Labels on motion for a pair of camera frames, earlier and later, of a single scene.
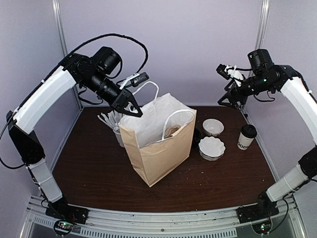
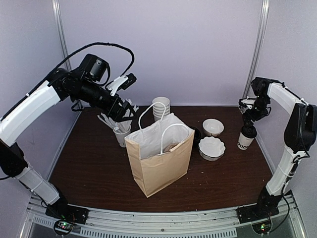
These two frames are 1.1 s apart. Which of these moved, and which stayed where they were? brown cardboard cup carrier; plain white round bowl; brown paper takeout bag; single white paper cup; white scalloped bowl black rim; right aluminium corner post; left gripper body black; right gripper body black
Moved: brown paper takeout bag; right gripper body black; left gripper body black; brown cardboard cup carrier
Stayed: single white paper cup; plain white round bowl; white scalloped bowl black rim; right aluminium corner post
